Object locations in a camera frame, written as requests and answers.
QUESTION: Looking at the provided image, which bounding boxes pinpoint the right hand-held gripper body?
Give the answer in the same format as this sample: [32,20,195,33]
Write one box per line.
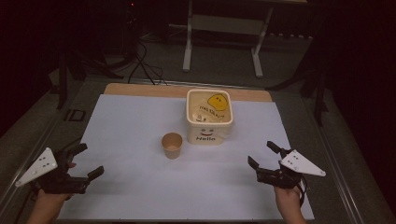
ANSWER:
[256,148,327,190]

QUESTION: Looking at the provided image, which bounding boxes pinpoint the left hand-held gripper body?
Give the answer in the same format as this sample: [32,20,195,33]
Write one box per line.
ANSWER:
[14,147,92,196]

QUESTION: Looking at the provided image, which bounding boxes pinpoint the cream bin with smiley face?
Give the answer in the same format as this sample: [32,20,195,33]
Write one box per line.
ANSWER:
[185,88,234,147]

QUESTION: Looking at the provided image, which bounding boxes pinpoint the brown paper cup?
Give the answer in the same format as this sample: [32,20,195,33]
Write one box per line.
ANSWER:
[161,132,184,161]

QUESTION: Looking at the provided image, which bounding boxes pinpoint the person's right hand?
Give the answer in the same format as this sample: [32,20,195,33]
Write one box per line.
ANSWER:
[274,185,304,215]

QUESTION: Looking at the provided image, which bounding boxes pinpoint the person's left hand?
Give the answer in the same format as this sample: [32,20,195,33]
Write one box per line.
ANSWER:
[36,161,78,215]

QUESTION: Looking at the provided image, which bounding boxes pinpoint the black floor socket plate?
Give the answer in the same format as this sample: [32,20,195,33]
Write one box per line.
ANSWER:
[64,108,87,122]

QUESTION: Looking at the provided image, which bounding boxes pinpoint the white table mat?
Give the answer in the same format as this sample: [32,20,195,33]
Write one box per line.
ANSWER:
[57,93,316,221]

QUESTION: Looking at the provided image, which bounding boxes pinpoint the black stand leg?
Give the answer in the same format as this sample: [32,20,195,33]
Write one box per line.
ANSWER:
[56,50,69,110]

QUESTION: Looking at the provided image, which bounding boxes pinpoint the wooden table board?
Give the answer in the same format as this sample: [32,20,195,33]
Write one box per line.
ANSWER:
[103,82,274,104]

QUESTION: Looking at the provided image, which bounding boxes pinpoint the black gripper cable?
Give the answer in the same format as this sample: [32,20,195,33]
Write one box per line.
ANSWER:
[297,175,310,208]

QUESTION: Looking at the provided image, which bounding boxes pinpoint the black floor cables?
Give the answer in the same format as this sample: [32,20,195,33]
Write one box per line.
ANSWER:
[106,36,169,87]

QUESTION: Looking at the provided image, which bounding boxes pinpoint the white metal stand frame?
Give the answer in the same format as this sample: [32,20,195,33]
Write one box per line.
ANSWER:
[182,0,276,79]

